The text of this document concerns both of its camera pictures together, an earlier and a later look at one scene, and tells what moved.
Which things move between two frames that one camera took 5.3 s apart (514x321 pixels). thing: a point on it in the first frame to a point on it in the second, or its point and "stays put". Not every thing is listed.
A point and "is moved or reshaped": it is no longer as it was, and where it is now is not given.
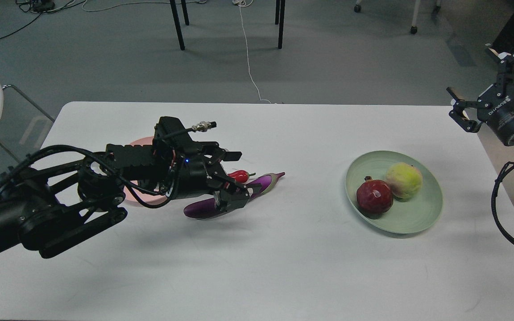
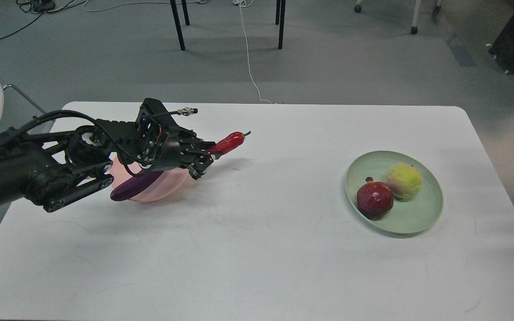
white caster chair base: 414,28 stays put
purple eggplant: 209,207 is moved or reshaped
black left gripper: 194,181 to 169,154
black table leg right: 281,18 stays put
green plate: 412,216 stays put
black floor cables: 40,6 stays put
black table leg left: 178,22 stays put
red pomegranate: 374,197 stays put
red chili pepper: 241,175 to 230,143
